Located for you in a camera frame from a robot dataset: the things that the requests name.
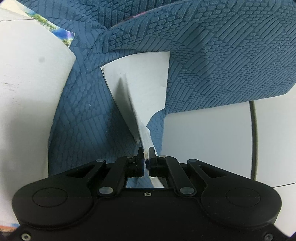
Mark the white paper sheet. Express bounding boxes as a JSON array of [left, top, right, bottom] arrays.
[[0, 7, 76, 230], [100, 51, 171, 189]]

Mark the photo cover notebook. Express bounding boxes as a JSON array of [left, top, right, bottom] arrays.
[[22, 4, 75, 49]]

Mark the white cabinet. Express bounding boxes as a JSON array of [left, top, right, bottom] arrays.
[[162, 80, 296, 189]]

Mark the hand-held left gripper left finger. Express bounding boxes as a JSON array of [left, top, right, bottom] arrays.
[[66, 147, 145, 197]]

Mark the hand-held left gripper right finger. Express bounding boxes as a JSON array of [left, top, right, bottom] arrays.
[[148, 147, 228, 197]]

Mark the blue textured cloth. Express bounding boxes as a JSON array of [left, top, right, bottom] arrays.
[[14, 0, 296, 179]]

